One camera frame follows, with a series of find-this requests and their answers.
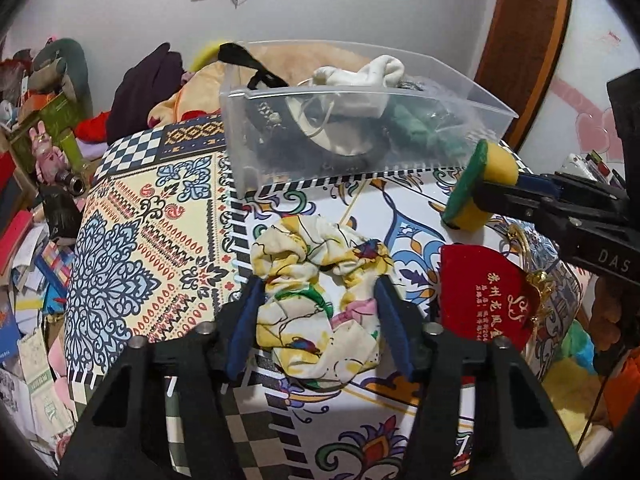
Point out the yellow fuzzy hoop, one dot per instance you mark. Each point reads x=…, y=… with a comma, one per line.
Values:
x=207, y=55

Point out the patterned patchwork table cloth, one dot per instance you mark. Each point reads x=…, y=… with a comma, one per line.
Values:
x=165, y=242

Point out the brown wooden wardrobe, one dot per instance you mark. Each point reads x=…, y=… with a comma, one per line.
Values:
x=522, y=49

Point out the green knitted glove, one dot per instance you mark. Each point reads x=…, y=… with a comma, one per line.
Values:
x=427, y=131

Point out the dark purple backpack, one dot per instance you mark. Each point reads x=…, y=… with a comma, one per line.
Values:
x=153, y=80

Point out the white cloth pouch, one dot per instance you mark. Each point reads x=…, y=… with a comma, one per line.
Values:
x=342, y=104

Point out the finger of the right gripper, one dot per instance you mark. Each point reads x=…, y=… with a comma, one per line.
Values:
x=540, y=186

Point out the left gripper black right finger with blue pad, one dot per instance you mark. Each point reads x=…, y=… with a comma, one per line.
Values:
x=402, y=328

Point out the yellow floral blanket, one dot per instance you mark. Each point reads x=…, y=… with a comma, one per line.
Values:
x=210, y=90

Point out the green plush toy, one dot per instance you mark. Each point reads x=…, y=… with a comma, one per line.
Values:
x=61, y=66

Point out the red drawstring pouch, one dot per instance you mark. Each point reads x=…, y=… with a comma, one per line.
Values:
x=483, y=295

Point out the floral fabric scrunchie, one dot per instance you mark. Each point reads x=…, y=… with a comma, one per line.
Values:
x=319, y=318

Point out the yellow green sponge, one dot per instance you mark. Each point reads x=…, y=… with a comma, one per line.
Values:
x=490, y=163

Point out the colourful pencil case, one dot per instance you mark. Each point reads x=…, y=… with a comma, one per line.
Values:
x=55, y=263

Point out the black pouch with strap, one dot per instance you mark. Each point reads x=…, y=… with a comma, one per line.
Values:
x=262, y=137

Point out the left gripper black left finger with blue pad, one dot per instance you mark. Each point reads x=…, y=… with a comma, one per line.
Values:
x=236, y=329

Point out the pink bunny plush toy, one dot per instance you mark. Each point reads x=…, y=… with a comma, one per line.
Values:
x=49, y=158

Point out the clear plastic storage box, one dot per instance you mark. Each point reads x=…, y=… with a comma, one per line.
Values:
x=427, y=81

